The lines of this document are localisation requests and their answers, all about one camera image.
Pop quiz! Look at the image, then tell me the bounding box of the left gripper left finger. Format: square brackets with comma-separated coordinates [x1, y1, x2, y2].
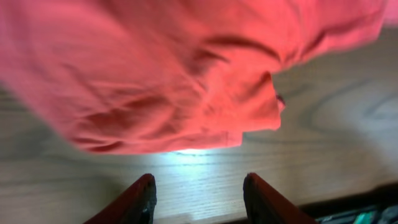
[84, 174, 157, 224]

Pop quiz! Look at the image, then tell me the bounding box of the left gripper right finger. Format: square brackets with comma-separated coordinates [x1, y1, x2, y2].
[243, 173, 317, 224]

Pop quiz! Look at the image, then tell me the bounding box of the red printed t-shirt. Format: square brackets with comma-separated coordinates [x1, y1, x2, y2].
[1, 0, 397, 154]

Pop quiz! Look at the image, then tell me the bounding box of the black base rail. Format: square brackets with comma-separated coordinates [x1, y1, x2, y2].
[299, 183, 397, 224]

